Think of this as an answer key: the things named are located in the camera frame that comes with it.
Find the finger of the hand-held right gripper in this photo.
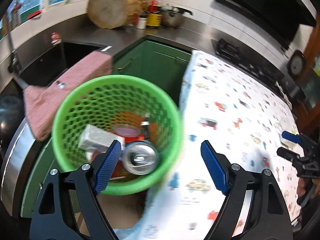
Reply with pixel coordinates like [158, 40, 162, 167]
[282, 130, 318, 147]
[277, 147, 304, 162]

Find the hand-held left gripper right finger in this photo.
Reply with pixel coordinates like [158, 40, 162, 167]
[201, 140, 292, 240]

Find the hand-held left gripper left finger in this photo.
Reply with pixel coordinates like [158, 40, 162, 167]
[29, 140, 122, 240]

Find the white milk carton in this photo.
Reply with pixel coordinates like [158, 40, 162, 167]
[78, 124, 126, 153]

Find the blue white drink can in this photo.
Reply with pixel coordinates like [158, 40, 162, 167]
[122, 141, 160, 175]

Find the red instant noodle cup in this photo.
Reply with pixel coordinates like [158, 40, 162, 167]
[114, 124, 145, 142]

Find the small dark bottle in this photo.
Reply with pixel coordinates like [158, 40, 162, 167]
[141, 121, 151, 140]

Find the green plastic basket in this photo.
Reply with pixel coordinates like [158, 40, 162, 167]
[51, 75, 185, 196]

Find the person's right hand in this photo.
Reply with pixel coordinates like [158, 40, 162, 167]
[297, 179, 307, 197]

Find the brown cardboard box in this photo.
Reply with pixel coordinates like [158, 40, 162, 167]
[74, 192, 148, 238]

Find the printed tablecloth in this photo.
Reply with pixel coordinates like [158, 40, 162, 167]
[140, 50, 300, 240]

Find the black rice cooker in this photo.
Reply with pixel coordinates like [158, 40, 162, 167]
[286, 50, 307, 76]

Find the pink towel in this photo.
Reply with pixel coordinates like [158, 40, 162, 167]
[22, 51, 112, 141]

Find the black gas stove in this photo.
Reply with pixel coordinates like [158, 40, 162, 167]
[212, 38, 285, 80]

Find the green cabinet door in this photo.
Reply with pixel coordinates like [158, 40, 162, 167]
[111, 39, 192, 107]

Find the steel sink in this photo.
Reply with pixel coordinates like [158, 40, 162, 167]
[14, 42, 108, 89]

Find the black range hood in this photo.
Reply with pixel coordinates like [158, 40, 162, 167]
[215, 0, 317, 51]

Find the yellow tin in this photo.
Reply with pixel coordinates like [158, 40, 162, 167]
[146, 12, 162, 29]

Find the steel cooking pot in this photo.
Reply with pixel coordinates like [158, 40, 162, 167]
[161, 6, 193, 28]

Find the round wooden chopping block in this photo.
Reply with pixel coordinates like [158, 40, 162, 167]
[87, 0, 141, 29]

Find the row of condiment bottles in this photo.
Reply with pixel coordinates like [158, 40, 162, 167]
[137, 0, 164, 14]

